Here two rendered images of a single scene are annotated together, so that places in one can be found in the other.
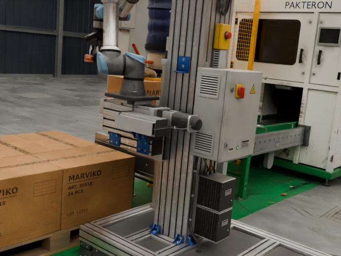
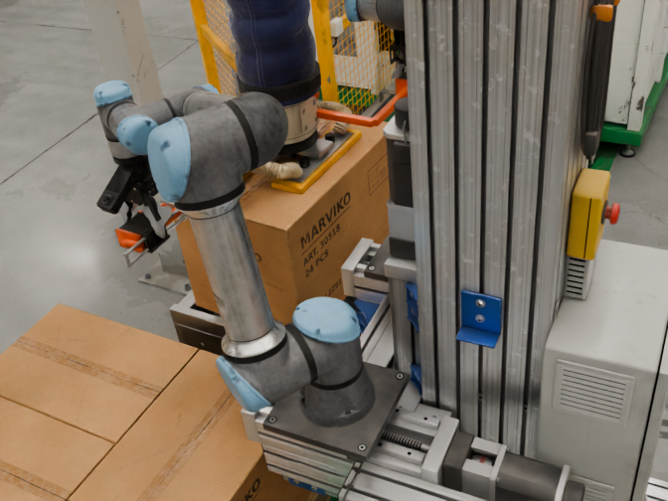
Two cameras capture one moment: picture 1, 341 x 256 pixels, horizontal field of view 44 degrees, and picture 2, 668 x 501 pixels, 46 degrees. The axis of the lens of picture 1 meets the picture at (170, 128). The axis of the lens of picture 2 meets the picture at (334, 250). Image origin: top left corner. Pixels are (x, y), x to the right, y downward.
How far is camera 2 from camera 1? 1.68 m
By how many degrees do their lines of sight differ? 28
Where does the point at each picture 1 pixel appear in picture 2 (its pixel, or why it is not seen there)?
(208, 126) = (592, 471)
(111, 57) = (273, 372)
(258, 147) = not seen: hidden behind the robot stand
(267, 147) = not seen: hidden behind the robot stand
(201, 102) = (564, 421)
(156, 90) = (318, 222)
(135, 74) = (345, 374)
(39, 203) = not seen: outside the picture
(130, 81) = (334, 393)
